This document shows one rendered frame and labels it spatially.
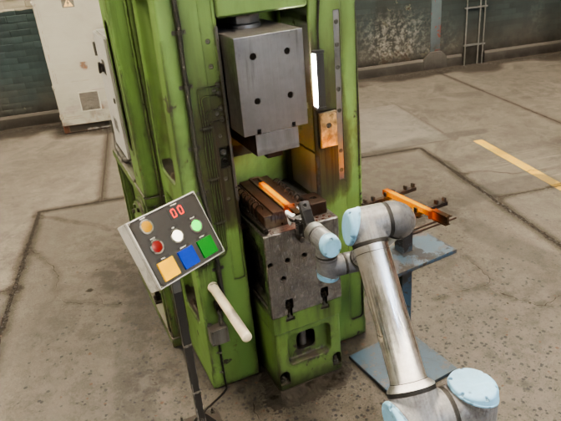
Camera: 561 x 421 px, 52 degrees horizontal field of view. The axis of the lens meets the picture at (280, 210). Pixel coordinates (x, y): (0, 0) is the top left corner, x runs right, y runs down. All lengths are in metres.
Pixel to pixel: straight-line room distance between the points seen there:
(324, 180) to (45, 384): 1.89
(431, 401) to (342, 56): 1.57
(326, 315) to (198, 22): 1.50
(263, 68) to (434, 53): 7.14
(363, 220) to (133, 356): 2.04
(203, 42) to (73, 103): 5.49
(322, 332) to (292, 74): 1.34
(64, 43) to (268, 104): 5.46
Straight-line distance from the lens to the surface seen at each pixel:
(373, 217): 1.82
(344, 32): 2.70
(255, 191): 2.81
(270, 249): 2.58
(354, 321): 3.33
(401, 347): 1.79
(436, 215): 2.56
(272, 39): 2.38
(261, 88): 2.39
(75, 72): 7.73
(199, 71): 2.43
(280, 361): 2.96
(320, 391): 3.08
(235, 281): 2.83
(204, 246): 2.33
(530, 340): 3.51
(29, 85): 8.49
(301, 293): 2.78
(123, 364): 3.48
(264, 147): 2.45
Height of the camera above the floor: 2.12
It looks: 26 degrees down
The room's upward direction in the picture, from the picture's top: 5 degrees counter-clockwise
